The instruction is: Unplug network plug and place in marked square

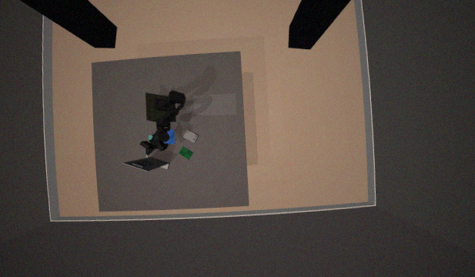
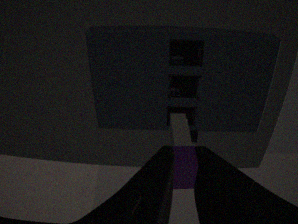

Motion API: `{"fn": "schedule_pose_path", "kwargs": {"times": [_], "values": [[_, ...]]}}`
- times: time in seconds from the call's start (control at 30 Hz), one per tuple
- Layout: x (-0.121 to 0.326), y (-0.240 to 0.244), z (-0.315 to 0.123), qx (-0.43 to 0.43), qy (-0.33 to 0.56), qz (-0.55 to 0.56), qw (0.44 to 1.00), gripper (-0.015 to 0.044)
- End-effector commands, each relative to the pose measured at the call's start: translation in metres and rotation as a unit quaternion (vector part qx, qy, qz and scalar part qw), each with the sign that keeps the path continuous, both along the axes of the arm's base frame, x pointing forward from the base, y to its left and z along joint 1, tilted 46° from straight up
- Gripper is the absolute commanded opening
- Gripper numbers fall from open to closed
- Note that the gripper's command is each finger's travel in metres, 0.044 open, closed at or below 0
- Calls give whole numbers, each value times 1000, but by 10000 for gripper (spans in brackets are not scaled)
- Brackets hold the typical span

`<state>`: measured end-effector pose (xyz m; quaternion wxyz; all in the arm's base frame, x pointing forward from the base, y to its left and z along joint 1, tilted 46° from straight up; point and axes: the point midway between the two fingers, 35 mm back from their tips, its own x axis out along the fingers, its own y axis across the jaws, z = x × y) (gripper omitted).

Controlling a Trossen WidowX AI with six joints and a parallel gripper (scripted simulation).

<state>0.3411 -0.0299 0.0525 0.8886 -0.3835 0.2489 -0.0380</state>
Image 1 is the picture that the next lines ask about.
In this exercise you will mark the blue flat square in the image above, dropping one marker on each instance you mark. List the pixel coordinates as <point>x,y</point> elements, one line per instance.
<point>171,137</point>

